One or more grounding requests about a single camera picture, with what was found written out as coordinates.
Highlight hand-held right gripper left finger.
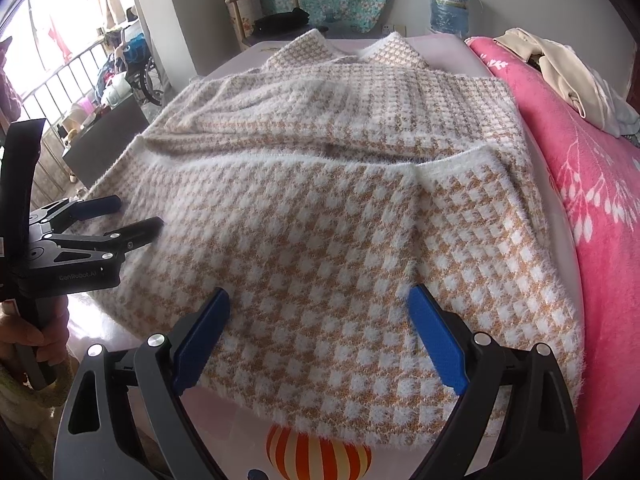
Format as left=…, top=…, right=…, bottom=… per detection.
left=52, top=287, right=231, bottom=480

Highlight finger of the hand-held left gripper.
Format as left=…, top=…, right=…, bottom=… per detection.
left=29, top=196, right=123, bottom=233
left=47, top=216, right=166, bottom=259

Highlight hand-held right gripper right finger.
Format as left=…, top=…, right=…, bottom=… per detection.
left=407, top=284, right=585, bottom=480

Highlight beige white houndstooth coat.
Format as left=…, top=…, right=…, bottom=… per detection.
left=65, top=29, right=586, bottom=453

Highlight pile of colourful clothes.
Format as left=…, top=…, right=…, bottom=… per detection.
left=95, top=55, right=132, bottom=107

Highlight beige folded clothes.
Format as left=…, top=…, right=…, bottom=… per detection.
left=492, top=27, right=608, bottom=131

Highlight person's left hand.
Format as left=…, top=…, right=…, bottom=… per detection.
left=0, top=300, right=69, bottom=376

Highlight dark grey cabinet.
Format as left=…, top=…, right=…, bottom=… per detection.
left=62, top=95, right=151, bottom=175

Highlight wheelchair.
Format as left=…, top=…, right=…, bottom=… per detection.
left=120, top=27, right=163, bottom=106

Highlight metal window railing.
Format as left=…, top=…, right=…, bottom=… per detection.
left=0, top=42, right=108, bottom=211

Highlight red hanging cloth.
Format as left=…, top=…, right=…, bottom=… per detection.
left=49, top=15, right=73, bottom=61

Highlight pink floral blanket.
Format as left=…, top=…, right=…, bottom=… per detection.
left=465, top=36, right=640, bottom=478

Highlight wooden chair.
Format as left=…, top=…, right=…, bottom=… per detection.
left=224, top=0, right=326, bottom=53

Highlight black bag on chair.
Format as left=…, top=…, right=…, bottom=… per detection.
left=254, top=7, right=311, bottom=33

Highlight grey garment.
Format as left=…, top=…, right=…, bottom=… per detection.
left=600, top=87, right=640, bottom=136

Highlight blue water jug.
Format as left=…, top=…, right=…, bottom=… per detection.
left=429, top=0, right=473, bottom=38

